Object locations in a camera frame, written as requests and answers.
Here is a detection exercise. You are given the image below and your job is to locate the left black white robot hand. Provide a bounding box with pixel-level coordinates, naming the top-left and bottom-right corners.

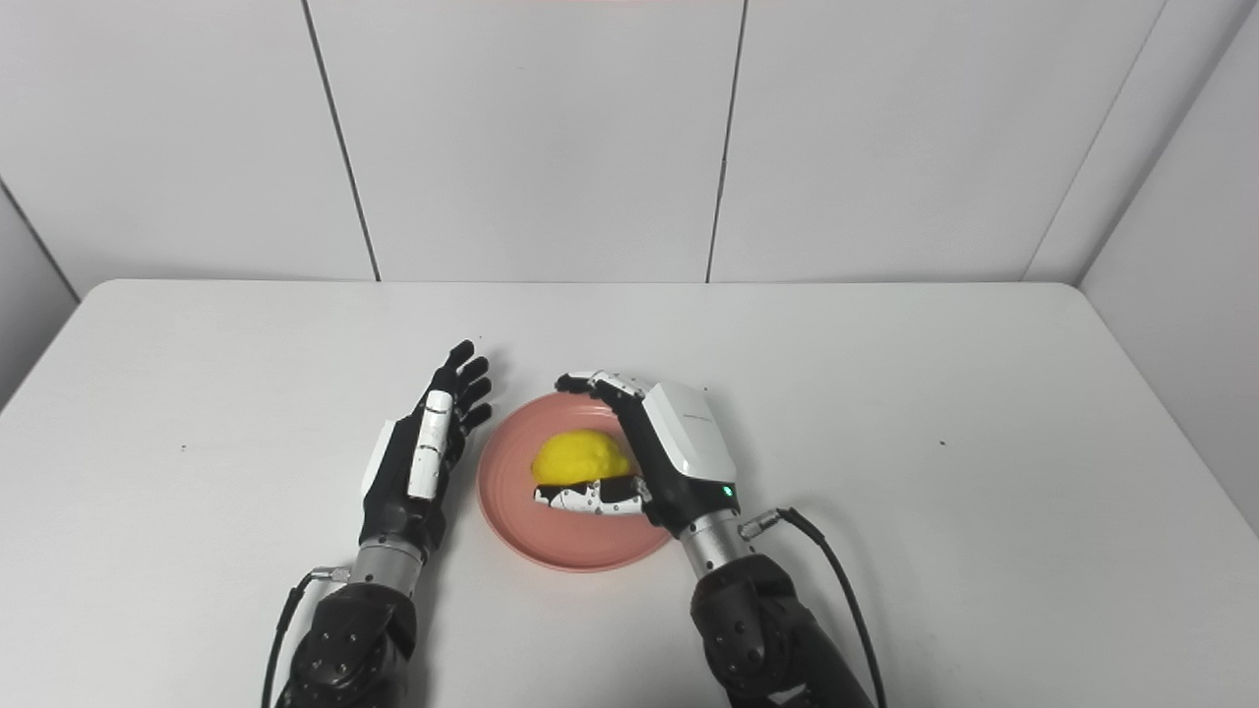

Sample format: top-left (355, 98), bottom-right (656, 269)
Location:
top-left (358, 340), bottom-right (494, 563)

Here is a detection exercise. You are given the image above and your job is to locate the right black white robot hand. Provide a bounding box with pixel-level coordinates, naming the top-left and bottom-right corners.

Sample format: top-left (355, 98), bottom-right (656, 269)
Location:
top-left (533, 370), bottom-right (742, 539)

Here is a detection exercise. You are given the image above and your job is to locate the yellow lemon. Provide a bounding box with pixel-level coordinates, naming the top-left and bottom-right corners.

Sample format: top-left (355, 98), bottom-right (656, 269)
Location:
top-left (531, 429), bottom-right (636, 487)

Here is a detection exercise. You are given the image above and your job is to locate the pink plate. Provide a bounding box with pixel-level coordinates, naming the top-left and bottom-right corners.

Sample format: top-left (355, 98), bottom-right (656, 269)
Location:
top-left (477, 393), bottom-right (674, 574)

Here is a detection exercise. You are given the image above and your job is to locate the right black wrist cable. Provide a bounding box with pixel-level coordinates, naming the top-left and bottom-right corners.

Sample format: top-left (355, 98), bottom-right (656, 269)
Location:
top-left (738, 506), bottom-right (889, 708)

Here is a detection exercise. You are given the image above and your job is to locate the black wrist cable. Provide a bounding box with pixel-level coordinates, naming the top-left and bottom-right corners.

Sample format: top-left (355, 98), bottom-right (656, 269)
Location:
top-left (738, 506), bottom-right (889, 708)
top-left (261, 565), bottom-right (352, 708)

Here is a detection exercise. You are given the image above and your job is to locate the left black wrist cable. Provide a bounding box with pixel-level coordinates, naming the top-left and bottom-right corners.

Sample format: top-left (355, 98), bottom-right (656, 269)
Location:
top-left (261, 565), bottom-right (352, 708)

